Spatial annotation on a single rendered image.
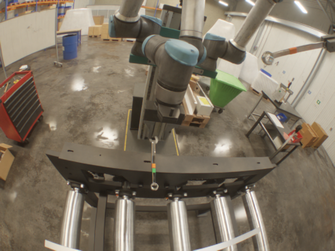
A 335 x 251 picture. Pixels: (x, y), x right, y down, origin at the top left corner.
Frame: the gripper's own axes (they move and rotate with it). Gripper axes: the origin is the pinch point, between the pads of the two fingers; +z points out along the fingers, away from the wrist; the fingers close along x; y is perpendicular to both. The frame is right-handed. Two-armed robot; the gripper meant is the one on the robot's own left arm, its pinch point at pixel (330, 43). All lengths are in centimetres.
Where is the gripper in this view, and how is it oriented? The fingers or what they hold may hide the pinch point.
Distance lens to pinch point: 41.3
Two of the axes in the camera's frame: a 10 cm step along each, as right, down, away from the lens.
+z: -8.3, 2.3, 5.1
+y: 5.4, 5.7, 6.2
